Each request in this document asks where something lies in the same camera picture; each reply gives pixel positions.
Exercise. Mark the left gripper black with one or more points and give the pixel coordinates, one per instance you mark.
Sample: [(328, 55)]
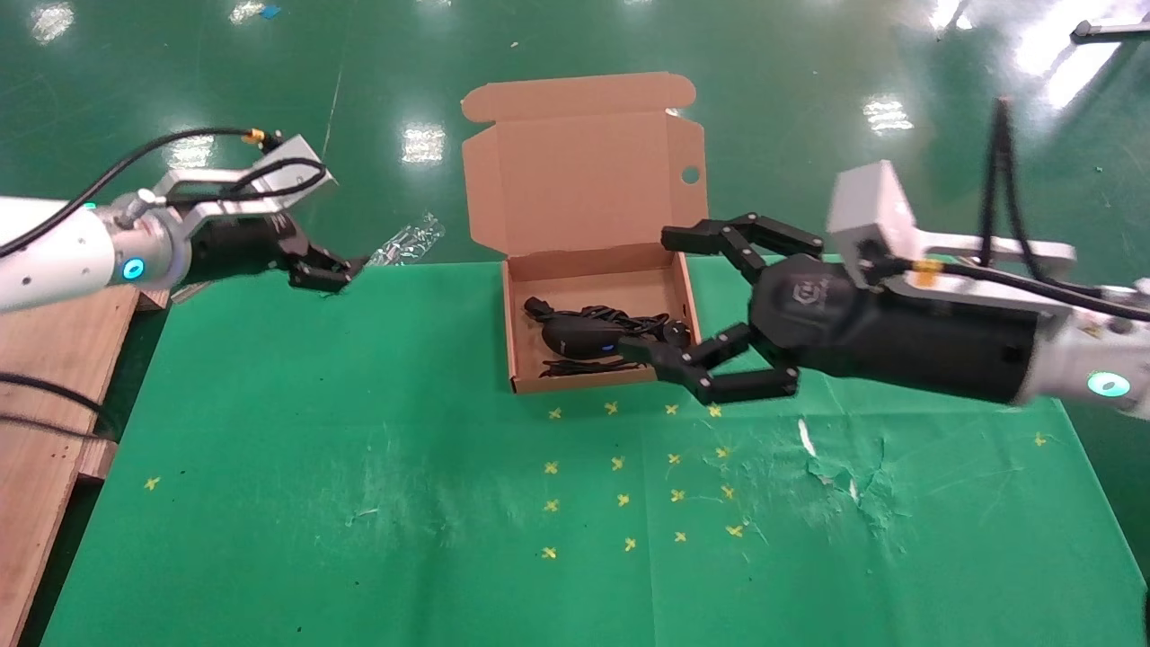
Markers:
[(238, 247)]

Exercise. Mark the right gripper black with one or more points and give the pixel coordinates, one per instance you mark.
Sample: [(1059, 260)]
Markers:
[(813, 314)]

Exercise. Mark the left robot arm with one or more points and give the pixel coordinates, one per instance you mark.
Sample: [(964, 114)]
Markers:
[(54, 256)]

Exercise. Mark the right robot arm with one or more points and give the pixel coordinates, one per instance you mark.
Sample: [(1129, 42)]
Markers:
[(970, 350)]

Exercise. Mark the brown cardboard box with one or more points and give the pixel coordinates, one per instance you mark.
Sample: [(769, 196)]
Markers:
[(584, 180)]

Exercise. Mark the clear plastic bag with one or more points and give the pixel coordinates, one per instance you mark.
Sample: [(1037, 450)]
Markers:
[(409, 241)]

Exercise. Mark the green table mat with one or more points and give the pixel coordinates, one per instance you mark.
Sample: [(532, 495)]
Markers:
[(359, 431)]

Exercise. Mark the blue tape scrap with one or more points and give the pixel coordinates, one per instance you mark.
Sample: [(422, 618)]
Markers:
[(269, 12)]

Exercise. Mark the wooden board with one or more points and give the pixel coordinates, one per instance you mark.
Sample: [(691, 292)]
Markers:
[(36, 350)]

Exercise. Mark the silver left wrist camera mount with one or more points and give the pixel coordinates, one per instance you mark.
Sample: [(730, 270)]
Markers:
[(269, 175)]

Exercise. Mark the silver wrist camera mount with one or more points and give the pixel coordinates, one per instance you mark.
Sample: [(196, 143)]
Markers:
[(269, 175), (871, 202)]

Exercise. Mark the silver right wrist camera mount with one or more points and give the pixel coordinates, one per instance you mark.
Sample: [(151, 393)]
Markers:
[(871, 202)]

